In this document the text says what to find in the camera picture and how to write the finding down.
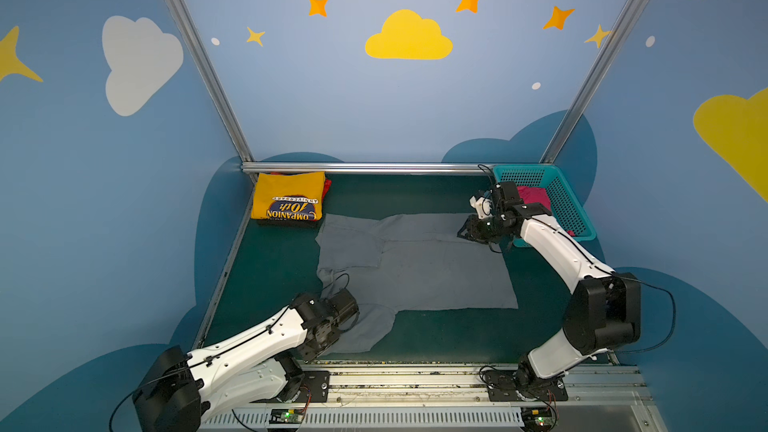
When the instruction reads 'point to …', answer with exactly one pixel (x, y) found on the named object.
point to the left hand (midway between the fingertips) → (333, 348)
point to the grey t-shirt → (407, 261)
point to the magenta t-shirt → (533, 195)
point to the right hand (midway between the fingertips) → (465, 231)
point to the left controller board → (286, 416)
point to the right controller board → (537, 419)
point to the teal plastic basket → (565, 207)
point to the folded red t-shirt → (327, 186)
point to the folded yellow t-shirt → (297, 197)
